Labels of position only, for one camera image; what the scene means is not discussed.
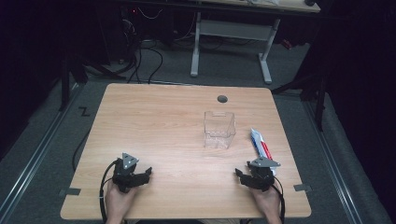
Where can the grey tape strip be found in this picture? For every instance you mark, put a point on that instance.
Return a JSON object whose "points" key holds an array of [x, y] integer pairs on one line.
{"points": [[71, 191], [302, 187]]}

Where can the metal floor rail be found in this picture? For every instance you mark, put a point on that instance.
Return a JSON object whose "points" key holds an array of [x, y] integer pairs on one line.
{"points": [[34, 158], [334, 165]]}

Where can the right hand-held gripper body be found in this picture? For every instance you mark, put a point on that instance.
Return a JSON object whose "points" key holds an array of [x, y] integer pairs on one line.
{"points": [[262, 174]]}

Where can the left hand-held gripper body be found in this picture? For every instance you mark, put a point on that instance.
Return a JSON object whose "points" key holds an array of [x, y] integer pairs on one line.
{"points": [[125, 174]]}

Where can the black metal stand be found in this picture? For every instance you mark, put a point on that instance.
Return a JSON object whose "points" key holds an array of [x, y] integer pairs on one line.
{"points": [[65, 84], [320, 102]]}

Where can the white metal frame desk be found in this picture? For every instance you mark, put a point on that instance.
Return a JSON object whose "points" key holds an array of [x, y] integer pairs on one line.
{"points": [[232, 29]]}

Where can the person's right hand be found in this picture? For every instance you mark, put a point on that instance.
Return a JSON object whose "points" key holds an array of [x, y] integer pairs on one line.
{"points": [[266, 200]]}

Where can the white red blue toothpaste tube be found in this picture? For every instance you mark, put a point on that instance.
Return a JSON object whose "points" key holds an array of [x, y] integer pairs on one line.
{"points": [[259, 143]]}

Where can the clear plastic box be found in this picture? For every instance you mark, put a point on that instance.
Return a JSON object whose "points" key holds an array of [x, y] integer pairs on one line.
{"points": [[219, 130]]}

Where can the person's left hand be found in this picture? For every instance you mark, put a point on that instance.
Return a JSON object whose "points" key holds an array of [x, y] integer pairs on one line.
{"points": [[118, 200]]}

